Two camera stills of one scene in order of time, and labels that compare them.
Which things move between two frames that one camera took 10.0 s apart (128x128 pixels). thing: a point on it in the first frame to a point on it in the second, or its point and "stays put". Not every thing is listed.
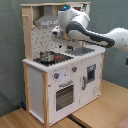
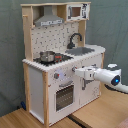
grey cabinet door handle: [83, 83] stays put
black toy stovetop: [58, 58] stays put
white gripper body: [59, 31] to [86, 72]
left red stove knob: [56, 75] stays put
